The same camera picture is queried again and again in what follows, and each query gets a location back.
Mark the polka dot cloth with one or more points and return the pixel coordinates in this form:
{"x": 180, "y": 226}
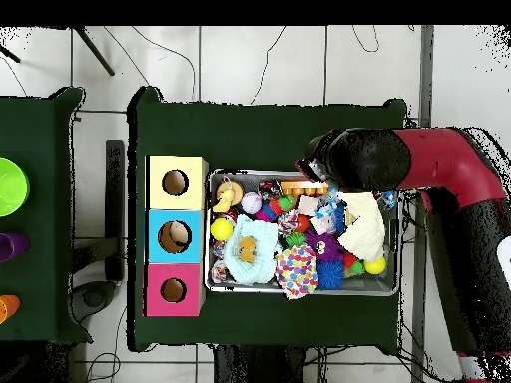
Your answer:
{"x": 297, "y": 271}

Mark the mint green cloth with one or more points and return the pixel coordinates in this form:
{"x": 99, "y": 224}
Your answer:
{"x": 255, "y": 271}

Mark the yellow tennis ball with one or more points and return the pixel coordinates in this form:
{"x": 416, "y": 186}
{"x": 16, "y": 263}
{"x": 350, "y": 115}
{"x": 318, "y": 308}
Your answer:
{"x": 221, "y": 229}

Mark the yellow plush duck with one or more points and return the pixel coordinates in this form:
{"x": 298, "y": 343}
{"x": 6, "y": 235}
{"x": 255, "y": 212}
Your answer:
{"x": 225, "y": 199}

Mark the black tripod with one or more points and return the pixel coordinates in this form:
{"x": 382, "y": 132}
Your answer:
{"x": 96, "y": 52}

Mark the wooden three-hole box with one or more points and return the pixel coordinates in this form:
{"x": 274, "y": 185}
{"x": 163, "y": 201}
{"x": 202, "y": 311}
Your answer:
{"x": 155, "y": 199}

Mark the white toy baseball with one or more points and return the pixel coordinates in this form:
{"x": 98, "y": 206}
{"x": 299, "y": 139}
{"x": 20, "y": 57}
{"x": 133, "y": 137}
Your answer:
{"x": 251, "y": 203}

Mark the cream knitted cloth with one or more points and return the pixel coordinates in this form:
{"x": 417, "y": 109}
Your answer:
{"x": 363, "y": 231}

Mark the black panel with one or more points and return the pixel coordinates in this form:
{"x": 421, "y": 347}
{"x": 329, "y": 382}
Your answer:
{"x": 115, "y": 179}

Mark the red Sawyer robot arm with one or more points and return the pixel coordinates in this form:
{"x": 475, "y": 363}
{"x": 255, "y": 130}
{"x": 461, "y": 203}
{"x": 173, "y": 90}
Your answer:
{"x": 447, "y": 159}

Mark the silver mesh bin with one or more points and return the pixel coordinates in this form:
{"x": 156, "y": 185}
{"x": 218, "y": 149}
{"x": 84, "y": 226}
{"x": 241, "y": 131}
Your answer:
{"x": 359, "y": 285}

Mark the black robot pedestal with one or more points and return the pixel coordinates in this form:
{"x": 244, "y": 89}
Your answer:
{"x": 255, "y": 367}

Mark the purple spiky monster toy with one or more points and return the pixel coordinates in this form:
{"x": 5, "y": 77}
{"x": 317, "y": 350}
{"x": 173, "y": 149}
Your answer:
{"x": 315, "y": 241}

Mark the blue spiky ball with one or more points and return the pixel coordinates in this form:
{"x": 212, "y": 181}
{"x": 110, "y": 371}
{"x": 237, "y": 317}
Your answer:
{"x": 330, "y": 275}

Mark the orange cup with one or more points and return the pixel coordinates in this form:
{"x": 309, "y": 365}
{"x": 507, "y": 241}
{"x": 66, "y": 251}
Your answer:
{"x": 8, "y": 308}

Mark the orange building brick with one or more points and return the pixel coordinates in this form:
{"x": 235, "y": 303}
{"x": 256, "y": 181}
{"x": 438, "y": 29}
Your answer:
{"x": 303, "y": 186}

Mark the lime green bowl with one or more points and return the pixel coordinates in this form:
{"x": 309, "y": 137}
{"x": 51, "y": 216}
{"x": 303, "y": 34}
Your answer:
{"x": 12, "y": 187}

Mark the purple cup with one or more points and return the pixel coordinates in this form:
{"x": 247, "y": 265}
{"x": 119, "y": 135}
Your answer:
{"x": 14, "y": 247}

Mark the brown plush toy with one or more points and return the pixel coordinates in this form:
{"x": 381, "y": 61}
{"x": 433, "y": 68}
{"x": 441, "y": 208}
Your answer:
{"x": 247, "y": 249}

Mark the dark green tablecloth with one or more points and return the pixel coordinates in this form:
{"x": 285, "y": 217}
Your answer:
{"x": 259, "y": 135}
{"x": 40, "y": 119}

